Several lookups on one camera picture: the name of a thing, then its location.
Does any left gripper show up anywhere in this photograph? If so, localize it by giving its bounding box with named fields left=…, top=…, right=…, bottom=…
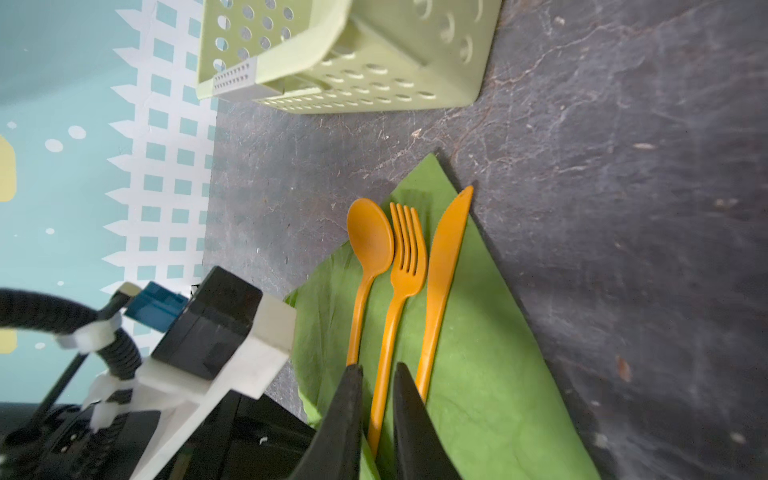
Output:
left=157, top=392, right=315, bottom=479

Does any green perforated plastic basket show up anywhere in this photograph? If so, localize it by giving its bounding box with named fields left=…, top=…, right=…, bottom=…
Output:
left=196, top=0, right=501, bottom=115

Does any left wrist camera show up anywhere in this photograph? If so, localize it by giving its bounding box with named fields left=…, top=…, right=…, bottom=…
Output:
left=56, top=265, right=298, bottom=480

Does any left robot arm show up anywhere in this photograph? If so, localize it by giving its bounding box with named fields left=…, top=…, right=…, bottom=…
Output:
left=1, top=289, right=314, bottom=479

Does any orange plastic spoon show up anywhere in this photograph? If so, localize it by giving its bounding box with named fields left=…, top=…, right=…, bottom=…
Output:
left=346, top=198, right=394, bottom=365

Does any orange plastic fork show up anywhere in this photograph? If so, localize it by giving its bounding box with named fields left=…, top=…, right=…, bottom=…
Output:
left=367, top=203, right=428, bottom=458

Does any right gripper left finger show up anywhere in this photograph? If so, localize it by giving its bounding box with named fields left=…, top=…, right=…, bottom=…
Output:
left=290, top=364, right=363, bottom=480

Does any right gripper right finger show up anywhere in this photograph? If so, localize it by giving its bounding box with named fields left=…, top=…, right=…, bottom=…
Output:
left=393, top=362, right=461, bottom=479

